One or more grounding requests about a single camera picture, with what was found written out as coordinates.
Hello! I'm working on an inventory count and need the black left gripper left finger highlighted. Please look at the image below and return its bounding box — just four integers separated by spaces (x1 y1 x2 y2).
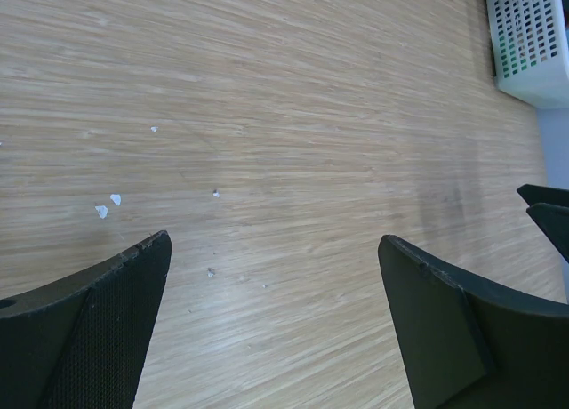
1 230 172 408

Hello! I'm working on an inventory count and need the small white paper scrap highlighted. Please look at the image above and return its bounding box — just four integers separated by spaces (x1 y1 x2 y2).
110 194 122 205

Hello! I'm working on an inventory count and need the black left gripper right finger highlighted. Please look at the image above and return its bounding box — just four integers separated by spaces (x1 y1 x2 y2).
378 235 568 408

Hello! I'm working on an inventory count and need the white perforated plastic basket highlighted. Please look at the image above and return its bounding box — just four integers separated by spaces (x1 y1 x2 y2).
486 0 568 109

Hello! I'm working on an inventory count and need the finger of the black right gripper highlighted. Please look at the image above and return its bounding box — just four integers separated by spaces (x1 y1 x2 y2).
517 184 569 207
526 203 569 261

